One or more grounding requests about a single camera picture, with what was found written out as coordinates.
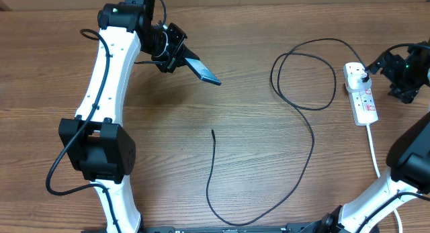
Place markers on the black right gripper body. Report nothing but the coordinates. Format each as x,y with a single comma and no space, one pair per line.
406,76

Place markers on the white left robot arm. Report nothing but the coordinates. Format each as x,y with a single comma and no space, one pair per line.
95,140

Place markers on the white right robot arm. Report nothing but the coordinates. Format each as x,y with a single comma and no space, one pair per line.
407,174

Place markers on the blue Galaxy smartphone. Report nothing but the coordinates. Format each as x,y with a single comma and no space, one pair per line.
201,71

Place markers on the white charger adapter plug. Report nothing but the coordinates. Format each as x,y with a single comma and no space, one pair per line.
357,83

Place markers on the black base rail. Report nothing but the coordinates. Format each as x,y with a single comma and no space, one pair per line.
288,228

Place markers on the white power strip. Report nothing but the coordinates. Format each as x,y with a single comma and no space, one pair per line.
362,103

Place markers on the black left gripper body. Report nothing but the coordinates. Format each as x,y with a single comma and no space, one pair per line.
168,59

